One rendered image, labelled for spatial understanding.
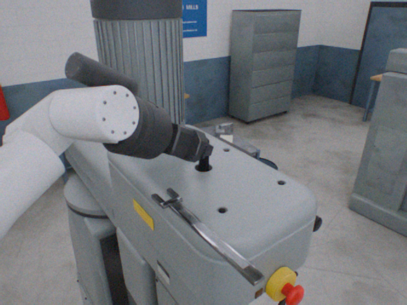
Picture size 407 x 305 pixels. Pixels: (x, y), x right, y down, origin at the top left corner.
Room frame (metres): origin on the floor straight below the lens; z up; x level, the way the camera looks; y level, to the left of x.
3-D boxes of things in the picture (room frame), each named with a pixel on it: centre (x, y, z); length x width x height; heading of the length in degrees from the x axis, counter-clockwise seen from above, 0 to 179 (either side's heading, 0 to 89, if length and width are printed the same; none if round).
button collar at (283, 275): (0.38, -0.14, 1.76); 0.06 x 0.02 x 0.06; 126
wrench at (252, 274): (0.37, 0.00, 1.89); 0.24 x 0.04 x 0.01; 37
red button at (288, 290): (0.36, -0.15, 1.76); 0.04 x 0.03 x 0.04; 126
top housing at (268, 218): (0.58, 0.01, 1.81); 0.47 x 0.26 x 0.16; 36
